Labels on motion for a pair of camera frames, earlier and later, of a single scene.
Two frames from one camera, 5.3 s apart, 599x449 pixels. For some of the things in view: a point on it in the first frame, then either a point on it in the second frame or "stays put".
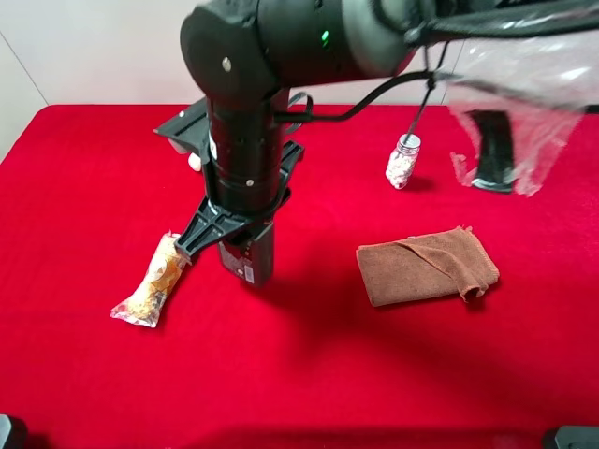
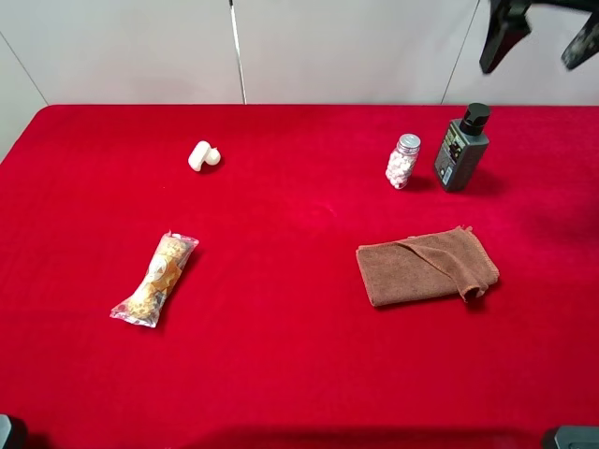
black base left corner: x=13 y=433 stays put
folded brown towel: x=449 y=261 stays put
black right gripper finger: x=249 y=232 to x=585 y=45
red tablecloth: x=86 y=194 stays put
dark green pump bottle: x=249 y=255 to x=462 y=148
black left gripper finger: x=207 y=226 to x=507 y=26
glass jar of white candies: x=402 y=160 stays put
